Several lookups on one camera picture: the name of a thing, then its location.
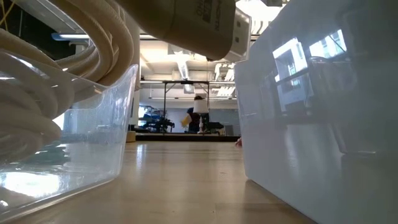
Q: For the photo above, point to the clear plastic bin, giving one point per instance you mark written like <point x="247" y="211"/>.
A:
<point x="93" y="149"/>

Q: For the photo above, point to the white plastic bin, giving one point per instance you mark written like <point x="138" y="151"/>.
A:
<point x="311" y="171"/>

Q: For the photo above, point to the small white shade lamp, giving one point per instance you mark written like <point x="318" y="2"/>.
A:
<point x="201" y="106"/>

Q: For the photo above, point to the person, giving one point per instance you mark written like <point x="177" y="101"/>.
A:
<point x="194" y="121"/>

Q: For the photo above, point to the blue black workshop machinery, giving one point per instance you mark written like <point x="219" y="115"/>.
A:
<point x="158" y="124"/>

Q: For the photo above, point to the long ceiling light fixture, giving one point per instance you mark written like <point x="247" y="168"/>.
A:
<point x="71" y="36"/>

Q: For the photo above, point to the black aluminium table frame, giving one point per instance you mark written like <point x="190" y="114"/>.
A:
<point x="186" y="137"/>

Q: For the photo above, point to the black metal stand frame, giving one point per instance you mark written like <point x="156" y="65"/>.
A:
<point x="164" y="105"/>

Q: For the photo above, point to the grey ceiling duct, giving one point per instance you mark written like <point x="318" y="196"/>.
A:
<point x="183" y="70"/>

